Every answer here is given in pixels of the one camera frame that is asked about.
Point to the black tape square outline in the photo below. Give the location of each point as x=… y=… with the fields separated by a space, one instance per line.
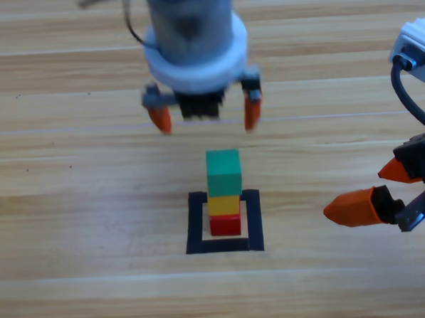
x=194 y=231

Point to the yellow cube block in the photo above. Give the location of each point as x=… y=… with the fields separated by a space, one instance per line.
x=223 y=205

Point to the red cube block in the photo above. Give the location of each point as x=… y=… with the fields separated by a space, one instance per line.
x=225 y=226

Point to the green cube block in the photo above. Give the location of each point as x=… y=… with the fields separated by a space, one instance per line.
x=224 y=172

